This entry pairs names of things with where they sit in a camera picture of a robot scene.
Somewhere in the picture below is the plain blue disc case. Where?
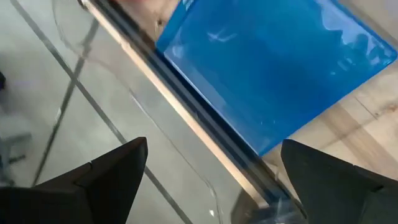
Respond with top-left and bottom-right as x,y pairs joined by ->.
155,0 -> 398,156

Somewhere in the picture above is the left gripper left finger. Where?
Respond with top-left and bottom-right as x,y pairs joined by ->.
0,136 -> 149,224

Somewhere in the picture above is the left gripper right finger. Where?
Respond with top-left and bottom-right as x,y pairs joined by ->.
280,139 -> 398,224

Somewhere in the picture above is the clear plastic bin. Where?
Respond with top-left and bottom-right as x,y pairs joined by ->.
51,0 -> 398,224

